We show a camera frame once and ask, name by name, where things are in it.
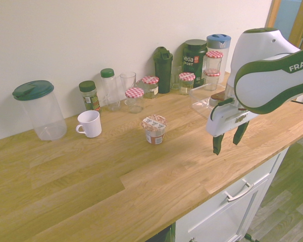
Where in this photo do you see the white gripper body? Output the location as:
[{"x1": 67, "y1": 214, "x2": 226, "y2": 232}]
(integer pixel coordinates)
[{"x1": 205, "y1": 98, "x2": 259, "y2": 138}]

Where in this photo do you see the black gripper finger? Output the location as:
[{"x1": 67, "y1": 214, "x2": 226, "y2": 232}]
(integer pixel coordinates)
[
  {"x1": 212, "y1": 133, "x2": 224, "y2": 156},
  {"x1": 232, "y1": 120, "x2": 250, "y2": 146}
]

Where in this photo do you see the cereal cup with foil lid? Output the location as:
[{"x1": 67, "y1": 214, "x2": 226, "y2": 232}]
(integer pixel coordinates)
[{"x1": 141, "y1": 113, "x2": 168, "y2": 145}]

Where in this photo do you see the clear plastic rectangular container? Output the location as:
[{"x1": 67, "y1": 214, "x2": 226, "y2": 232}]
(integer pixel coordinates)
[{"x1": 188, "y1": 83, "x2": 228, "y2": 119}]

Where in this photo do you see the empty jar red checked lid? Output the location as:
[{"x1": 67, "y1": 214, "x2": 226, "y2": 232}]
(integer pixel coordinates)
[
  {"x1": 124, "y1": 87, "x2": 144, "y2": 114},
  {"x1": 205, "y1": 50, "x2": 223, "y2": 73},
  {"x1": 203, "y1": 70, "x2": 221, "y2": 91}
]

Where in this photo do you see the labelled jar red checked lid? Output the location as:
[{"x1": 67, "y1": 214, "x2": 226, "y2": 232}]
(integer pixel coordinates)
[
  {"x1": 178, "y1": 72, "x2": 195, "y2": 96},
  {"x1": 141, "y1": 76, "x2": 160, "y2": 99}
]

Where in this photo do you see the black Vega Sport tub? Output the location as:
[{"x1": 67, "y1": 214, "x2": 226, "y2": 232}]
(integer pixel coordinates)
[{"x1": 182, "y1": 39, "x2": 208, "y2": 89}]

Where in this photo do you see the white kitchen cabinet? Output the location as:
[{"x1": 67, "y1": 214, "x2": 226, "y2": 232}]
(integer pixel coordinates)
[{"x1": 175, "y1": 147, "x2": 290, "y2": 242}]

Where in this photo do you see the clear canister blue lid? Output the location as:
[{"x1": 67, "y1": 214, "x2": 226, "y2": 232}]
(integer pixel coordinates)
[{"x1": 206, "y1": 34, "x2": 232, "y2": 84}]

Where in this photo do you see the dark green shaker bottle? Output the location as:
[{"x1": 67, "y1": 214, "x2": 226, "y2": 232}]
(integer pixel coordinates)
[{"x1": 153, "y1": 46, "x2": 173, "y2": 94}]

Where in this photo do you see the tall clear drinking glass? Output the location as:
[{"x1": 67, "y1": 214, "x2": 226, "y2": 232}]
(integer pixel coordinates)
[{"x1": 120, "y1": 71, "x2": 137, "y2": 101}]

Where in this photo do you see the clear bottle green cap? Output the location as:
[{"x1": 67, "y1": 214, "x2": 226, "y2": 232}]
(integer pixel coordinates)
[{"x1": 100, "y1": 68, "x2": 122, "y2": 112}]

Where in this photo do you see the white mug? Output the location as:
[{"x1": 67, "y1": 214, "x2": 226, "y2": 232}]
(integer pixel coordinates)
[{"x1": 75, "y1": 110, "x2": 103, "y2": 139}]

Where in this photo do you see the spice jar dark lid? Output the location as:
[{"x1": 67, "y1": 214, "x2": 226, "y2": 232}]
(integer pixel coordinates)
[{"x1": 78, "y1": 80, "x2": 102, "y2": 113}]

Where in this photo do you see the large clear canister green lid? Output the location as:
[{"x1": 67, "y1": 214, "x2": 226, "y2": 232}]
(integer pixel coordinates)
[{"x1": 12, "y1": 80, "x2": 68, "y2": 141}]

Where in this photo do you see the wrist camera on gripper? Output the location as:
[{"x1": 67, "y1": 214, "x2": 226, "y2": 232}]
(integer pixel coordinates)
[{"x1": 208, "y1": 91, "x2": 228, "y2": 108}]

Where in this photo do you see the metal drawer handle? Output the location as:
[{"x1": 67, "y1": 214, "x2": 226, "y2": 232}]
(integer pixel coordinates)
[{"x1": 223, "y1": 179, "x2": 255, "y2": 203}]

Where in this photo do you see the wooden door frame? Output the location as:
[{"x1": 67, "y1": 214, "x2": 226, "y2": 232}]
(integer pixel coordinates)
[{"x1": 266, "y1": 0, "x2": 303, "y2": 51}]

